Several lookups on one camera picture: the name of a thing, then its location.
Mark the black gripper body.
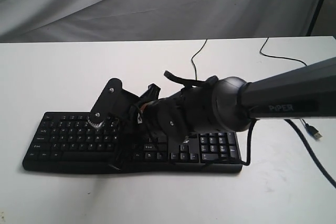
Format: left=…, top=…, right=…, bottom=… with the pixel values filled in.
left=109, top=89, right=163, bottom=170

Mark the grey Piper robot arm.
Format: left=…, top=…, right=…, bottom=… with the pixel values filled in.
left=107, top=58, right=335, bottom=173

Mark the black computer keyboard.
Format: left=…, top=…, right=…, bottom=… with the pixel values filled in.
left=22, top=112, right=242, bottom=175

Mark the grey backdrop cloth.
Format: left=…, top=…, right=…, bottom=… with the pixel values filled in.
left=1, top=0, right=319, bottom=42

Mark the USB plug cable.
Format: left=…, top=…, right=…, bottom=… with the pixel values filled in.
left=299, top=118, right=323, bottom=141

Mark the thick braided black cable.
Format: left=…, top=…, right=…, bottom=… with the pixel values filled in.
left=283, top=119, right=336, bottom=187

